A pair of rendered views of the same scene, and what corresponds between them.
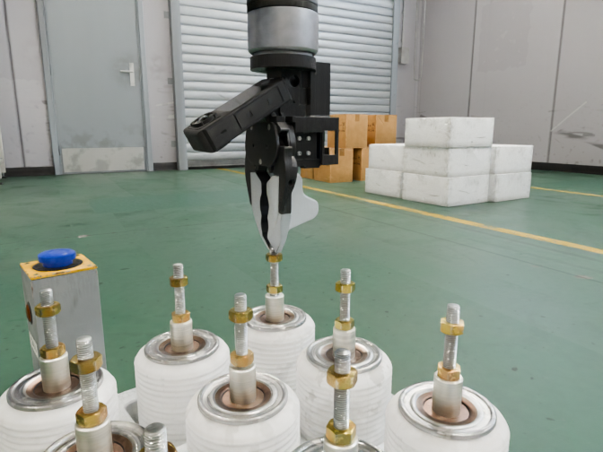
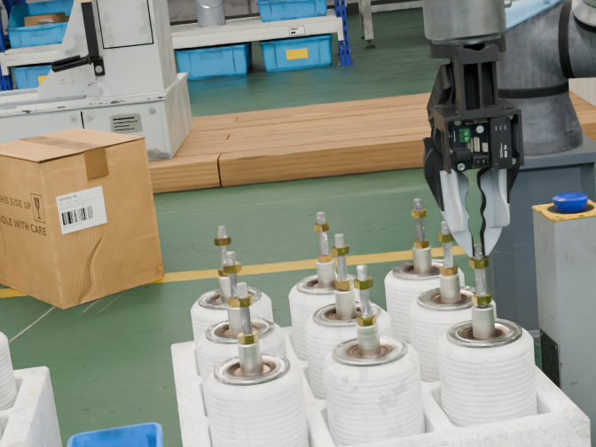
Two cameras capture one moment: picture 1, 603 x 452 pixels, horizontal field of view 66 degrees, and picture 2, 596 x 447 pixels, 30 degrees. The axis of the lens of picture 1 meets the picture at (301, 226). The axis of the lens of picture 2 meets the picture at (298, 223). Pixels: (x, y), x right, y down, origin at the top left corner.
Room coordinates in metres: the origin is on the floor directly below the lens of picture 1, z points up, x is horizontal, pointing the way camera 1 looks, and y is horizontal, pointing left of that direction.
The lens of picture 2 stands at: (0.92, -0.95, 0.65)
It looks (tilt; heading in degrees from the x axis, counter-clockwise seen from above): 14 degrees down; 122
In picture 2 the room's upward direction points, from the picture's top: 6 degrees counter-clockwise
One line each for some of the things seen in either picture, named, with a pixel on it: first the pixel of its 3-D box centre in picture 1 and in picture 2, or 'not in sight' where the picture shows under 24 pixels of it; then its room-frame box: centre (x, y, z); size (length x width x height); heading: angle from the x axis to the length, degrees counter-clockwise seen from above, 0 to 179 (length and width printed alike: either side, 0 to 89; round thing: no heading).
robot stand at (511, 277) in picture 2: not in sight; (538, 237); (0.34, 0.71, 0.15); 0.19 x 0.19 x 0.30; 29
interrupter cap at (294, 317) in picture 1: (275, 317); (483, 333); (0.52, 0.03, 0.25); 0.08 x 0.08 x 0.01
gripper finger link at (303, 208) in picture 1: (295, 212); (459, 215); (0.51, 0.01, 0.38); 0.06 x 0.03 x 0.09; 123
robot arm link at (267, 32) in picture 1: (281, 39); (467, 17); (0.53, 0.02, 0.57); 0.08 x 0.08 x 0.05
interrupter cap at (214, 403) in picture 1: (242, 396); (347, 315); (0.35, 0.05, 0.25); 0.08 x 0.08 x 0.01
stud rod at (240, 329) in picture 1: (241, 337); (341, 268); (0.35, 0.05, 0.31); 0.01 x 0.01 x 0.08
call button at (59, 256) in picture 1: (57, 260); (570, 204); (0.53, 0.29, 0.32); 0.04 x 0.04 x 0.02
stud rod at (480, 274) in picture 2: (274, 273); (480, 281); (0.52, 0.03, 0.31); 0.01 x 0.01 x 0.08
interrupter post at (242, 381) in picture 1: (242, 382); (345, 303); (0.35, 0.05, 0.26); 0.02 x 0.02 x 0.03
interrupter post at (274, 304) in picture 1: (275, 308); (483, 321); (0.52, 0.03, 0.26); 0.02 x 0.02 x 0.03
